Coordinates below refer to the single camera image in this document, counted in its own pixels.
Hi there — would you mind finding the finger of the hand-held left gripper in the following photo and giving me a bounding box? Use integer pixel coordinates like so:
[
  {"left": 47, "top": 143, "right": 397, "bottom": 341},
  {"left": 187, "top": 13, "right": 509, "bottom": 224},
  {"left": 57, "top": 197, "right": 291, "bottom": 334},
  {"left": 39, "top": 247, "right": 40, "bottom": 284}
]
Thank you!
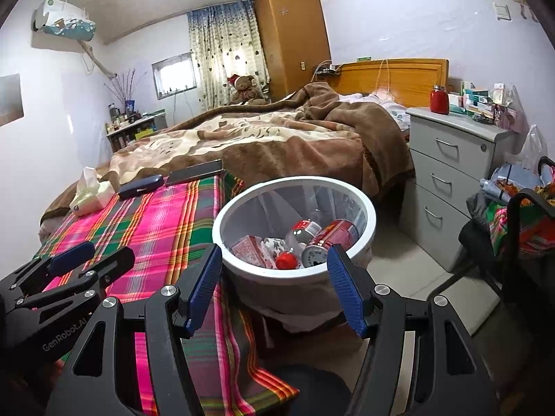
[
  {"left": 0, "top": 241, "right": 96, "bottom": 295},
  {"left": 15, "top": 247, "right": 136, "bottom": 310}
]

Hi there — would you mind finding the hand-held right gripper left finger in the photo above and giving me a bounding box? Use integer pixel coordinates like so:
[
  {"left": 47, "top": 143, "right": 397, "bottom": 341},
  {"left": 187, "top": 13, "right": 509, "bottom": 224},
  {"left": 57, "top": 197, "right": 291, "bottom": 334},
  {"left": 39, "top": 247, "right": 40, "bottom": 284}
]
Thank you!
[{"left": 45, "top": 243, "right": 223, "bottom": 416}]

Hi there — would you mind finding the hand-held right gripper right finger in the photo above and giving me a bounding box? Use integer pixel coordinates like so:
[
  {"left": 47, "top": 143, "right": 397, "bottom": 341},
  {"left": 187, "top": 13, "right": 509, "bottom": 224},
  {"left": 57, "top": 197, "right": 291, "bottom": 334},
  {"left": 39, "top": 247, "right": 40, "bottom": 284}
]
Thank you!
[{"left": 326, "top": 245, "right": 499, "bottom": 416}]

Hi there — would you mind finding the red milk can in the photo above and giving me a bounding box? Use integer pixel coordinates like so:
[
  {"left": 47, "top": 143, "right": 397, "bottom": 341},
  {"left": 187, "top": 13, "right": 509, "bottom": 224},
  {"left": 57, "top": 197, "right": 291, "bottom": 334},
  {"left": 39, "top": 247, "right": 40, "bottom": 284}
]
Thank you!
[{"left": 301, "top": 219, "right": 360, "bottom": 268}]

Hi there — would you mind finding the pink printed carton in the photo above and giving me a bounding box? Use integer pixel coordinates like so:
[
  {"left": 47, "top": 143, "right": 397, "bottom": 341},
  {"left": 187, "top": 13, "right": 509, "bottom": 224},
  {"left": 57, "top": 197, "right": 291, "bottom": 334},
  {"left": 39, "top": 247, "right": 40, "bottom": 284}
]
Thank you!
[{"left": 230, "top": 235, "right": 278, "bottom": 268}]

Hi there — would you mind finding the white round trash bin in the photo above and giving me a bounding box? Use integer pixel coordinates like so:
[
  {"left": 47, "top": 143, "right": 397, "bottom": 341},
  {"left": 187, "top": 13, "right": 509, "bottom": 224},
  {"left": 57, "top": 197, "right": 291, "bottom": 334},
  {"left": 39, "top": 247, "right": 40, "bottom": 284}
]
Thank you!
[{"left": 212, "top": 176, "right": 377, "bottom": 313}]

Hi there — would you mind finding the clear bottle with red cap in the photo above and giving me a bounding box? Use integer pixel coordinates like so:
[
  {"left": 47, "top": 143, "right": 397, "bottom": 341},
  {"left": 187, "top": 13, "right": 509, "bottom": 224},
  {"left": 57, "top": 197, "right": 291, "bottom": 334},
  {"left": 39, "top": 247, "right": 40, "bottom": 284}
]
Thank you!
[{"left": 275, "top": 220, "right": 324, "bottom": 270}]

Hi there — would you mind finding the white tissue pack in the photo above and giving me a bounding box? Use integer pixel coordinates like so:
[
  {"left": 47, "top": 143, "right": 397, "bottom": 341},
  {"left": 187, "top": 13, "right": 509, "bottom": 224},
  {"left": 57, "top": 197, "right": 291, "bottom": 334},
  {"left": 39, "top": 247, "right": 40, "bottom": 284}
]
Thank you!
[{"left": 69, "top": 167, "right": 116, "bottom": 216}]

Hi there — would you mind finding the pink green plaid sheet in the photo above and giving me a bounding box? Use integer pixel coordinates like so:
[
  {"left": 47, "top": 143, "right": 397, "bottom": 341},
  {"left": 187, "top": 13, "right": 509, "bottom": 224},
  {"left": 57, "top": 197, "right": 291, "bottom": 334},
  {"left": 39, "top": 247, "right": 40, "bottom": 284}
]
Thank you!
[{"left": 32, "top": 172, "right": 300, "bottom": 416}]

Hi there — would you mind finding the dark blue glasses case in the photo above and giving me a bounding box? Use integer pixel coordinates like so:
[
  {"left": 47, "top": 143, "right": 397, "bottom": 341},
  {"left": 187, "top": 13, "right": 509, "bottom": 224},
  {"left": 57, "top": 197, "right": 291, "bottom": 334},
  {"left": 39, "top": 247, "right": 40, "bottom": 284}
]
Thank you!
[{"left": 118, "top": 175, "right": 165, "bottom": 200}]

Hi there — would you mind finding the translucent white bin liner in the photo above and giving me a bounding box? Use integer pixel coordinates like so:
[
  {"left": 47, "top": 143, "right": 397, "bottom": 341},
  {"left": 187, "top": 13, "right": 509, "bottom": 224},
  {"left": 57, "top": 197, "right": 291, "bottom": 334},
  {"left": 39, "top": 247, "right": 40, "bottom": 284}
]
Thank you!
[{"left": 221, "top": 184, "right": 369, "bottom": 269}]

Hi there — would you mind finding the black smartphone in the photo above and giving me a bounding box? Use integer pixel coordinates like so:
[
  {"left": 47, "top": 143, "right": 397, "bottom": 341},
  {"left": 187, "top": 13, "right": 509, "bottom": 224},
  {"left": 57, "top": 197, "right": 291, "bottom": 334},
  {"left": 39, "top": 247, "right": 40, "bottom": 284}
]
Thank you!
[{"left": 165, "top": 159, "right": 224, "bottom": 186}]

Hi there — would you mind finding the cluttered low shelf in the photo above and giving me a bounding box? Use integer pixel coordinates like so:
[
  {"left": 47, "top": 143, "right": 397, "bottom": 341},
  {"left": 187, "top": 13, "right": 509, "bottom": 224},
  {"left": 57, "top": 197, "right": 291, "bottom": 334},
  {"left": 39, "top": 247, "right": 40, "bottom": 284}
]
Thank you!
[{"left": 105, "top": 110, "right": 168, "bottom": 153}]

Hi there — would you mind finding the dark grey garment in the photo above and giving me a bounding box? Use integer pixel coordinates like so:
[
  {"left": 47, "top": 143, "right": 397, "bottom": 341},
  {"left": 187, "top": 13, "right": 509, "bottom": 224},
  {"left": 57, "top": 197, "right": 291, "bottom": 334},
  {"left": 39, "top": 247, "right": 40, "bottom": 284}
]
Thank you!
[{"left": 459, "top": 193, "right": 495, "bottom": 265}]

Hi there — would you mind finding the grey drawer cabinet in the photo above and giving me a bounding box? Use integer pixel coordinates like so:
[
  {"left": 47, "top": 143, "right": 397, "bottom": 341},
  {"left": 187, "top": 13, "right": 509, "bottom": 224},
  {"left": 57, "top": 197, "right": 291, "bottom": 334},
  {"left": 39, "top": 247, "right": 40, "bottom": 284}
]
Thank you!
[{"left": 398, "top": 106, "right": 516, "bottom": 271}]

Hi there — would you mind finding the brown patterned blanket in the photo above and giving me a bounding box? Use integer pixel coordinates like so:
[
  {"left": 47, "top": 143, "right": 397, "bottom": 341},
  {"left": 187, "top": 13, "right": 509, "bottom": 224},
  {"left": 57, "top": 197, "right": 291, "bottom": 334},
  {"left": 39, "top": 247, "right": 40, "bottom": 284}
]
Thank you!
[{"left": 39, "top": 81, "right": 416, "bottom": 243}]

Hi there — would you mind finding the blue vase with branches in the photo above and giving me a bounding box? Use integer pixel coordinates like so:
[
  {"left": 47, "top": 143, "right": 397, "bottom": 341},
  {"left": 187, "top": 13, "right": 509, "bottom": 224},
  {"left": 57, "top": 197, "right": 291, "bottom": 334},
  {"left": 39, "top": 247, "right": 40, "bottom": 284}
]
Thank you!
[{"left": 104, "top": 68, "right": 146, "bottom": 115}]

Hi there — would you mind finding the plaid cloth on chair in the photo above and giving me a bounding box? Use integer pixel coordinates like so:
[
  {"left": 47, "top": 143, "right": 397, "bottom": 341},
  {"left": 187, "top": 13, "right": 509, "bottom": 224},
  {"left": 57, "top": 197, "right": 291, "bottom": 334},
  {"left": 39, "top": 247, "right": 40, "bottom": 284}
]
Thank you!
[{"left": 486, "top": 201, "right": 555, "bottom": 256}]

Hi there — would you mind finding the black chair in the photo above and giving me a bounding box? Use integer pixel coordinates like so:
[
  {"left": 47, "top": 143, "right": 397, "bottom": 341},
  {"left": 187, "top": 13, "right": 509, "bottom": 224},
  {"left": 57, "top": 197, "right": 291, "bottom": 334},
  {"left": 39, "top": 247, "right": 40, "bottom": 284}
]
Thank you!
[{"left": 427, "top": 156, "right": 555, "bottom": 356}]

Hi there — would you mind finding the pink bedding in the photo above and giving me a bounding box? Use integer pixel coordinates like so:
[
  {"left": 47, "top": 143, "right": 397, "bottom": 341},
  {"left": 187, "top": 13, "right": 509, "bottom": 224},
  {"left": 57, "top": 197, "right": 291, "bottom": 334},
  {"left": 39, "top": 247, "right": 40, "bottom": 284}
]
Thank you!
[{"left": 338, "top": 91, "right": 410, "bottom": 133}]

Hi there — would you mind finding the grey printed plastic package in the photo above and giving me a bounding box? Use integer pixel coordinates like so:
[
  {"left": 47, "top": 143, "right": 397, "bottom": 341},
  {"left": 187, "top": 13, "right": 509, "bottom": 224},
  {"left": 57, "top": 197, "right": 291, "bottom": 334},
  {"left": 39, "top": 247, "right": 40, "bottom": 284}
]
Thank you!
[{"left": 479, "top": 162, "right": 555, "bottom": 204}]

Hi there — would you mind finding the wrapped air conditioner pipe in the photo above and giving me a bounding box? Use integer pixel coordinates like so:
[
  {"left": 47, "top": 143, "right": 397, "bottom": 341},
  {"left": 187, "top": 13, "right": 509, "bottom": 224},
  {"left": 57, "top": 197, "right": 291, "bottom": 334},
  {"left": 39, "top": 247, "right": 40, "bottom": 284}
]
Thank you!
[{"left": 80, "top": 40, "right": 119, "bottom": 78}]

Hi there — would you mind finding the brown teddy bear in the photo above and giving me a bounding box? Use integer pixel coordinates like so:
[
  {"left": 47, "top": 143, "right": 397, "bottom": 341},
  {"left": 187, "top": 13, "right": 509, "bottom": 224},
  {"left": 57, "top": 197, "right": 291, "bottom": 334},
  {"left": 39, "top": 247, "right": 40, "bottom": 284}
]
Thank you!
[{"left": 228, "top": 73, "right": 266, "bottom": 105}]

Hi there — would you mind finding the wooden bed headboard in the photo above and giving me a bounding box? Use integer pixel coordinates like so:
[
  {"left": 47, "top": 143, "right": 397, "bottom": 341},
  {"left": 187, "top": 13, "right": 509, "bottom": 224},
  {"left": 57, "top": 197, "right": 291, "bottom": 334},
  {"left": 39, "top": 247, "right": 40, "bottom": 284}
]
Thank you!
[{"left": 336, "top": 58, "right": 450, "bottom": 109}]

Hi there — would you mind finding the pile of medicine boxes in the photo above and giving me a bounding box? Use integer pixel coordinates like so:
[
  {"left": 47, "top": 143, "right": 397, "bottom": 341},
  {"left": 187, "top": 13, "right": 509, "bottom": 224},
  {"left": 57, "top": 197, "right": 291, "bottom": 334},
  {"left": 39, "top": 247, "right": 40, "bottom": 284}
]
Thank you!
[{"left": 449, "top": 80, "right": 519, "bottom": 131}]

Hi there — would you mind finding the white plastic bag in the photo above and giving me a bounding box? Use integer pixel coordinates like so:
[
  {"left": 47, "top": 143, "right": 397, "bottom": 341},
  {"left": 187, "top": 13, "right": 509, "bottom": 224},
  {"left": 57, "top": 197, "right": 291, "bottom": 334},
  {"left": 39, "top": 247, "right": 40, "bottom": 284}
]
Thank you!
[{"left": 505, "top": 123, "right": 549, "bottom": 170}]

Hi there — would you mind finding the patterned window curtain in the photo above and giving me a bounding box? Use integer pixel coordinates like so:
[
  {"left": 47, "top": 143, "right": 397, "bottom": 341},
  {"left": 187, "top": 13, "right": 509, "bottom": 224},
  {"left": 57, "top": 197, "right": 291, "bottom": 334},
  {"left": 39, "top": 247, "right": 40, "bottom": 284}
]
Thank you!
[{"left": 186, "top": 0, "right": 272, "bottom": 111}]

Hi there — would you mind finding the wooden wardrobe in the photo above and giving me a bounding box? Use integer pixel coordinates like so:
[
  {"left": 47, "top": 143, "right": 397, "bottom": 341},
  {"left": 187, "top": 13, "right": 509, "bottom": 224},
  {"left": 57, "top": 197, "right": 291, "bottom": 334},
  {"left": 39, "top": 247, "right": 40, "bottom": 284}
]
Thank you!
[{"left": 254, "top": 0, "right": 335, "bottom": 100}]

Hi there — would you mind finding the silvery wall poster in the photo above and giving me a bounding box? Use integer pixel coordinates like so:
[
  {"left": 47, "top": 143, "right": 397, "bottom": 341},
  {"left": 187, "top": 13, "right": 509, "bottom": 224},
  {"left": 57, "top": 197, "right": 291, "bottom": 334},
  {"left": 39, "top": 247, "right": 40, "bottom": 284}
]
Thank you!
[{"left": 0, "top": 73, "right": 23, "bottom": 127}]

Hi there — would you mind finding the small wall window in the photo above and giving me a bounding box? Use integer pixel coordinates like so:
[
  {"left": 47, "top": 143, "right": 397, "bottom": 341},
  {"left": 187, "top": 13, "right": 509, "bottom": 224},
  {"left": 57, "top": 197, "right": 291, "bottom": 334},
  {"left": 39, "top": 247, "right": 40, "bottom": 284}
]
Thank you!
[{"left": 151, "top": 52, "right": 198, "bottom": 100}]

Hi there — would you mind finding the wall air conditioner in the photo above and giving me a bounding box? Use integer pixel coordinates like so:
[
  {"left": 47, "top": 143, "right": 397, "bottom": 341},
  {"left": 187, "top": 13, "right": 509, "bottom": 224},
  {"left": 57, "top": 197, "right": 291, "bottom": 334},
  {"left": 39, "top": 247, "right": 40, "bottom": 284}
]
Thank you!
[{"left": 31, "top": 0, "right": 97, "bottom": 42}]

